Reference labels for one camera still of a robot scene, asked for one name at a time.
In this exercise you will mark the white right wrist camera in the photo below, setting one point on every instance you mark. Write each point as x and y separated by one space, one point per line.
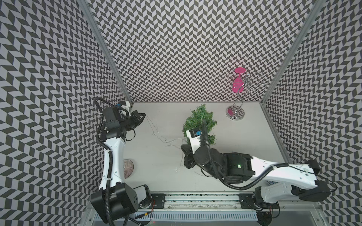
196 139

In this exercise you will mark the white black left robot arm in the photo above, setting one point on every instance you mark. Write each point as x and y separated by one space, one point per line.
115 199

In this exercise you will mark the pink glass plate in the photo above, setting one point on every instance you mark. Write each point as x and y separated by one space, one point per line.
128 168

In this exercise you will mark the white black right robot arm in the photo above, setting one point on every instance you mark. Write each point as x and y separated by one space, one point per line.
241 172

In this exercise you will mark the aluminium corner post left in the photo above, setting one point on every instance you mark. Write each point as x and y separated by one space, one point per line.
84 7

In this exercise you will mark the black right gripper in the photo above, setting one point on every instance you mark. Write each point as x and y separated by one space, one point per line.
188 163

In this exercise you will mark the small green christmas tree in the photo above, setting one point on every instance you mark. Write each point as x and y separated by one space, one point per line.
195 121

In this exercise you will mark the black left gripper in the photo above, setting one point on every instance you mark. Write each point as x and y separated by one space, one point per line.
134 115

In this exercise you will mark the aluminium front rail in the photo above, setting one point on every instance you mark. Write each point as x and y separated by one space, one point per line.
203 201

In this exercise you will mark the aluminium corner post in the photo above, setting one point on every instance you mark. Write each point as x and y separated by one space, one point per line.
317 7
84 7

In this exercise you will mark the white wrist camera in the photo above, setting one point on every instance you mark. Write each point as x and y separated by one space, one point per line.
196 139
124 108

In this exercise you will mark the blue white patterned plate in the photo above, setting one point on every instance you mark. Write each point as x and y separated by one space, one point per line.
271 182

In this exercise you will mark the clear wire string light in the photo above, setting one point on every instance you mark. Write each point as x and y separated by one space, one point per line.
169 147

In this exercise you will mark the pink wine glass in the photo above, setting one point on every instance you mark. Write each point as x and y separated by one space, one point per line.
238 84

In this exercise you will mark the aluminium corner post right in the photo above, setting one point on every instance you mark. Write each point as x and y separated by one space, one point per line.
317 7

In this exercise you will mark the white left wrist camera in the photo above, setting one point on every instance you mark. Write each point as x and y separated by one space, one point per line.
124 108

